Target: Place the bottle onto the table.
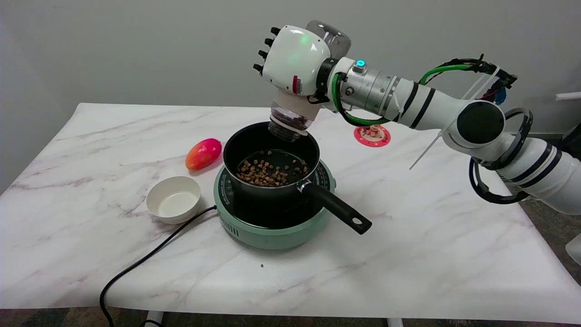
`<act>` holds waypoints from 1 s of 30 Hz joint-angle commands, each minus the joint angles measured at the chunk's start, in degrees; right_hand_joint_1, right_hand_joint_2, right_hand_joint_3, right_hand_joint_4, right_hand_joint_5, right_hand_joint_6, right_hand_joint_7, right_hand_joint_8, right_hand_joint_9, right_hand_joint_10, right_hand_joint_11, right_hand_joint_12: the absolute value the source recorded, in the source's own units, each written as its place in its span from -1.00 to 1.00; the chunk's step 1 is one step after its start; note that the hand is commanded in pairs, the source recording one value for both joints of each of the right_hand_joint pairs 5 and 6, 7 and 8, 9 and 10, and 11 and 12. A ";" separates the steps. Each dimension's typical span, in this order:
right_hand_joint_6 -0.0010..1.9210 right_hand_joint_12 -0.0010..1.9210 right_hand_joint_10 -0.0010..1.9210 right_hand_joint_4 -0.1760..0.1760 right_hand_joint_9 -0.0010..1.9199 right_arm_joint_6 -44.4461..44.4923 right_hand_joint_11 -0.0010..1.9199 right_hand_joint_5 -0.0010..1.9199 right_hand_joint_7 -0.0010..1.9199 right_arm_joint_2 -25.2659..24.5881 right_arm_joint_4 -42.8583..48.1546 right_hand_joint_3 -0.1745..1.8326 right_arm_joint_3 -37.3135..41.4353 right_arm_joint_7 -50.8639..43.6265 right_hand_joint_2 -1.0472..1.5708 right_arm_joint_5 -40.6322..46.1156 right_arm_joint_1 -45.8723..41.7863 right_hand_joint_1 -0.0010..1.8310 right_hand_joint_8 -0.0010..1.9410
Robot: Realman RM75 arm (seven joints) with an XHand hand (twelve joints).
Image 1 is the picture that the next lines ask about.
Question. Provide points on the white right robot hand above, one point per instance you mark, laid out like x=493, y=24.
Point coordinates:
x=290, y=59

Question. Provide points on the clear bottle with cream sleeve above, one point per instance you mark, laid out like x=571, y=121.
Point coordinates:
x=295, y=111

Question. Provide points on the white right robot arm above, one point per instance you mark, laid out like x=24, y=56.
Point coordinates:
x=481, y=122

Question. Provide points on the pink round coaster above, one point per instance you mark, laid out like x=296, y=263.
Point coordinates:
x=374, y=141

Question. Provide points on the brown food pieces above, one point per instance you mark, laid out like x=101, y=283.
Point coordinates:
x=268, y=175

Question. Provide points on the red orange mango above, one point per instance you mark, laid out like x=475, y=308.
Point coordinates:
x=203, y=153

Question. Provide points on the green induction cooker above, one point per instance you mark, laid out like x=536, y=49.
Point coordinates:
x=272, y=237

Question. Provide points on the white bowl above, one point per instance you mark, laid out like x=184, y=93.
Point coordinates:
x=173, y=200

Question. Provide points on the white pipe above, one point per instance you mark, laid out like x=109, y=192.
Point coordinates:
x=569, y=96

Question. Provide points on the white table leg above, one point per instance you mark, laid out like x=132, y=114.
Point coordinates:
x=395, y=322
x=154, y=319

